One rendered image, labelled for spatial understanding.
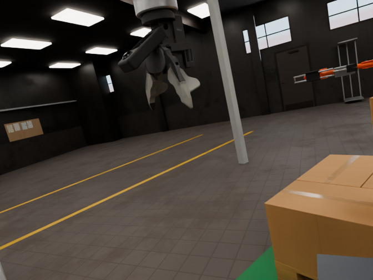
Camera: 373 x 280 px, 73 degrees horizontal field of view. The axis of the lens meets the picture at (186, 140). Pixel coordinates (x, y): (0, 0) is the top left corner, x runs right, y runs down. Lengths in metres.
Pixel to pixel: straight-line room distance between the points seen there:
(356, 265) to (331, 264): 0.06
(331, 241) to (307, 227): 0.13
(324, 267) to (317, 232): 0.74
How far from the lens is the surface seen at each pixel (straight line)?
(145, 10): 0.57
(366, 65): 1.41
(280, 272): 1.92
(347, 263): 0.87
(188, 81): 0.54
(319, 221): 1.55
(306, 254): 1.71
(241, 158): 4.37
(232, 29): 10.56
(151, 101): 0.63
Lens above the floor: 1.27
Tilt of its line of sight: 9 degrees down
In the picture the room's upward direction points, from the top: 13 degrees counter-clockwise
